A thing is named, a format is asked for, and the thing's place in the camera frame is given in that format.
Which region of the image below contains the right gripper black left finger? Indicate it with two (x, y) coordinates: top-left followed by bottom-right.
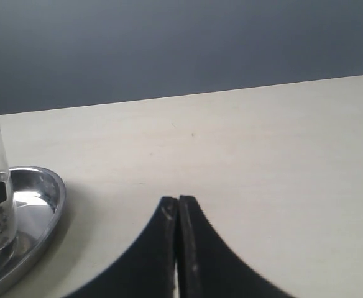
(68, 197), (178, 298)

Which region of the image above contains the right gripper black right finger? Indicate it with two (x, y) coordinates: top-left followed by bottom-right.
(178, 196), (291, 298)

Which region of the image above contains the round stainless steel plate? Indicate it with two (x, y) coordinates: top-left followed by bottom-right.
(0, 166), (66, 295)

